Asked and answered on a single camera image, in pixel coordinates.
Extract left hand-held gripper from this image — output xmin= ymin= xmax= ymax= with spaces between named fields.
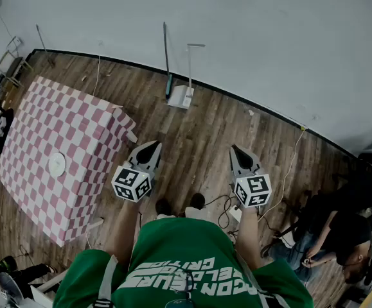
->
xmin=111 ymin=141 xmax=163 ymax=203

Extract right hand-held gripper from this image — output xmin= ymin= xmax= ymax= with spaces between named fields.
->
xmin=230 ymin=144 xmax=272 ymax=209

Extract white long-handled dustpan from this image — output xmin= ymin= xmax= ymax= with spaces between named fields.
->
xmin=167 ymin=43 xmax=206 ymax=110

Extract person's left forearm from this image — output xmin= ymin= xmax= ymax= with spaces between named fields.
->
xmin=103 ymin=199 xmax=141 ymax=269

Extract person's right forearm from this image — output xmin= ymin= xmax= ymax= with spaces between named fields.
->
xmin=235 ymin=205 xmax=263 ymax=271

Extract person's left black shoe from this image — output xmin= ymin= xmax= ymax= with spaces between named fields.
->
xmin=155 ymin=198 xmax=173 ymax=216

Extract person's black shoe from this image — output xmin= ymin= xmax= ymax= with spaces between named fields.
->
xmin=155 ymin=198 xmax=173 ymax=216
xmin=190 ymin=192 xmax=206 ymax=210

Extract white power adapter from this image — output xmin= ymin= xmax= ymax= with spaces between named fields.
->
xmin=229 ymin=205 xmax=243 ymax=223

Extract person's right black shoe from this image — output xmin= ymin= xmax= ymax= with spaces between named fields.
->
xmin=190 ymin=192 xmax=206 ymax=210

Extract person's white trousers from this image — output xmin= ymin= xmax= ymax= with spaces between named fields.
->
xmin=155 ymin=206 xmax=208 ymax=221

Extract dark teal broom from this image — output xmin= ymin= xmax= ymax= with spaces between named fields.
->
xmin=163 ymin=21 xmax=173 ymax=101

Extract white round plate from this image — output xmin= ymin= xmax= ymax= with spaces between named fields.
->
xmin=48 ymin=151 xmax=67 ymax=177

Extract person's green t-shirt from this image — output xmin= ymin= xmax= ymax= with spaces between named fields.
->
xmin=53 ymin=217 xmax=315 ymax=308

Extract pink checkered tablecloth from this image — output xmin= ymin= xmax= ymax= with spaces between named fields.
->
xmin=0 ymin=75 xmax=137 ymax=247

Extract dark-headed mop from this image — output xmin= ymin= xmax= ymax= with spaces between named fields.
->
xmin=36 ymin=24 xmax=55 ymax=67

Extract wooden chair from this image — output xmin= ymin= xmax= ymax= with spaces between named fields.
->
xmin=0 ymin=37 xmax=34 ymax=89

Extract white cabinet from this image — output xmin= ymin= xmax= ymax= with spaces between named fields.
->
xmin=30 ymin=268 xmax=69 ymax=308

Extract pale yellow cable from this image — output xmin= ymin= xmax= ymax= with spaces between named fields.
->
xmin=258 ymin=126 xmax=308 ymax=221

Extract black floor cable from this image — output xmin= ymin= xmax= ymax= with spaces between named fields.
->
xmin=204 ymin=194 xmax=238 ymax=229

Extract thin white cable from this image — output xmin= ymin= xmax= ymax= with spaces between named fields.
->
xmin=91 ymin=55 xmax=102 ymax=98

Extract grey shoulder strap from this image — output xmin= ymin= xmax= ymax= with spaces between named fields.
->
xmin=235 ymin=252 xmax=289 ymax=308
xmin=92 ymin=255 xmax=119 ymax=308

